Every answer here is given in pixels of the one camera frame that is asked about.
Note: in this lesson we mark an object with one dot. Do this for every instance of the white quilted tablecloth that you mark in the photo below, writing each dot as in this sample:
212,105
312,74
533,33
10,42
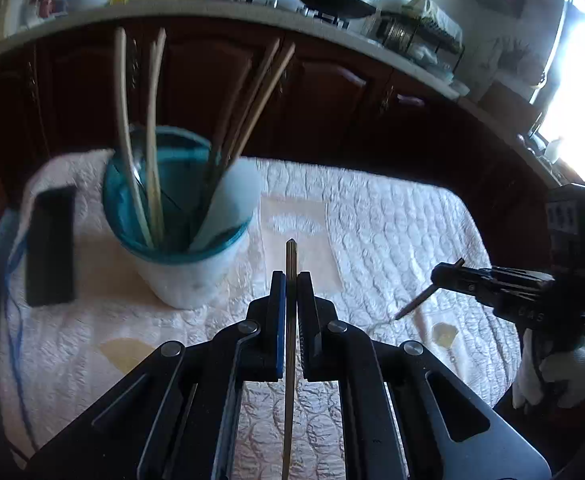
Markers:
369,243

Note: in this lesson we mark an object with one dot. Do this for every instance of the light bamboo chopstick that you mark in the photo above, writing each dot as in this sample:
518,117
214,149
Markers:
123,126
152,169

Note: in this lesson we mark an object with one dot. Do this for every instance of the floral white utensil holder cup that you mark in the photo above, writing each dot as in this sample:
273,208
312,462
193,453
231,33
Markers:
182,280

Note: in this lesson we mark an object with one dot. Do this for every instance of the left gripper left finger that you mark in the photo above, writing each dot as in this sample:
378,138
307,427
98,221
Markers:
175,415

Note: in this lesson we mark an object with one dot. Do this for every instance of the metal spoon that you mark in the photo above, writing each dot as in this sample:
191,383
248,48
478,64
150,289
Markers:
137,144

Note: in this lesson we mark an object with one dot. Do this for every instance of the brown wooden chopstick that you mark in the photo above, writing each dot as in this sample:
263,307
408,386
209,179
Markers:
275,61
237,77
416,302

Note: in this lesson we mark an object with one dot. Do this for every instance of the gas stove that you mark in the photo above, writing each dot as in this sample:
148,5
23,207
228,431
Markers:
302,9

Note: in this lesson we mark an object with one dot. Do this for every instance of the dark wooden lower cabinets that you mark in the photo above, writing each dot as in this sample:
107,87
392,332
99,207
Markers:
333,105

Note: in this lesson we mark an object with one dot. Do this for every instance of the white gloved right hand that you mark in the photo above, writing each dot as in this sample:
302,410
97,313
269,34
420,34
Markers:
566,369

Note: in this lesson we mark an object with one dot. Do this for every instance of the white ceramic spoon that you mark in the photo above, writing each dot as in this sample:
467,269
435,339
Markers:
233,202

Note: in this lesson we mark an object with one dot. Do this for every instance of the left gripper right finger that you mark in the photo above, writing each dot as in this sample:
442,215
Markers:
405,414

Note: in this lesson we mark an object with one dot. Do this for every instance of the black rectangular box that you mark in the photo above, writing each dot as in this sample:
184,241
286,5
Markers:
50,259

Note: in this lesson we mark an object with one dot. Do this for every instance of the black dish rack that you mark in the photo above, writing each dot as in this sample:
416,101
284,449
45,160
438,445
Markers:
398,31

